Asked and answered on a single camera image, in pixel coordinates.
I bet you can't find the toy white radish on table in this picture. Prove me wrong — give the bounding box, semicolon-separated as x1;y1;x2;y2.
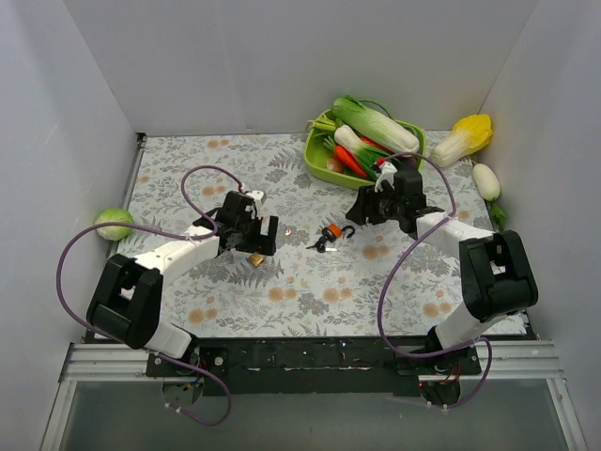
472;163;506;230

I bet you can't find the toy green leafy vegetable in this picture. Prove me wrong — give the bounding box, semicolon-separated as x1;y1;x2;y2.
353;144;389;181

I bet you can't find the toy round green cabbage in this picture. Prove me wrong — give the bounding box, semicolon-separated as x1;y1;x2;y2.
95;209;133;241

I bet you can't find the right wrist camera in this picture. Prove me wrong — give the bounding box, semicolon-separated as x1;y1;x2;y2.
374;159;397;193

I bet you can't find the black-headed key bunch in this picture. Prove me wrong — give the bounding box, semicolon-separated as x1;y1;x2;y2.
308;237;337;254

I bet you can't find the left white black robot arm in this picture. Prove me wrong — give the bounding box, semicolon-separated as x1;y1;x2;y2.
86;191;278;376

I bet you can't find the large toy napa cabbage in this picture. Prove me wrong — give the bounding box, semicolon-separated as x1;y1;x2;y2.
331;96;420;153

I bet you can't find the toy yellow-leaf cabbage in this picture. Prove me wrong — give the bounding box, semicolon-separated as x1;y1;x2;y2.
430;114;494;167

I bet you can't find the toy orange carrot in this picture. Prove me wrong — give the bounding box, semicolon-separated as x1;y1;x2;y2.
333;145;369;179

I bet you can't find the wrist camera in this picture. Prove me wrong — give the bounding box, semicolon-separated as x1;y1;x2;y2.
244;190;266;220
374;159;397;193

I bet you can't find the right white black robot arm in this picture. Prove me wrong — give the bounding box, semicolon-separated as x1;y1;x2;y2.
346;170;539;374

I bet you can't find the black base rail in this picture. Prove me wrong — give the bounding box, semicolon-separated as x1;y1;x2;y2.
145;335;485;397

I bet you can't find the toy red pepper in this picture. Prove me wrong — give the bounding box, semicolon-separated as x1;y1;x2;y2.
360;135;392;154

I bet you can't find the orange black padlock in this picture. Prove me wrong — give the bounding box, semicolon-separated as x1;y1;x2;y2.
322;224;355;242

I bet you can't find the green plastic tray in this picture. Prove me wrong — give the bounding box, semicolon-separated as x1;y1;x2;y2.
303;108;427;192

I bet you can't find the floral table mat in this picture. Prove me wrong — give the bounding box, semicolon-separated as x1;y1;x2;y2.
96;130;511;338

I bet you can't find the brass padlock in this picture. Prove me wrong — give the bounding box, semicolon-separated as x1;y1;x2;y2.
248;254;265;267

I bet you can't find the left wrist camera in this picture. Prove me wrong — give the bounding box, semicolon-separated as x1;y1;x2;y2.
244;190;266;220

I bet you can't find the purple cable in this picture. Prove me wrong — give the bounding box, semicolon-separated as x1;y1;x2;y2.
378;150;494;410
55;164;248;428

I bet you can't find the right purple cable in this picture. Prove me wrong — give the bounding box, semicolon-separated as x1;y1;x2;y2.
378;150;494;410

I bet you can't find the toy purple eggplant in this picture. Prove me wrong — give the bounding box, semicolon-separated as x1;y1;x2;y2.
404;157;421;170

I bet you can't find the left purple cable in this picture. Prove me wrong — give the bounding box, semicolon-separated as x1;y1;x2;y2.
55;164;248;428

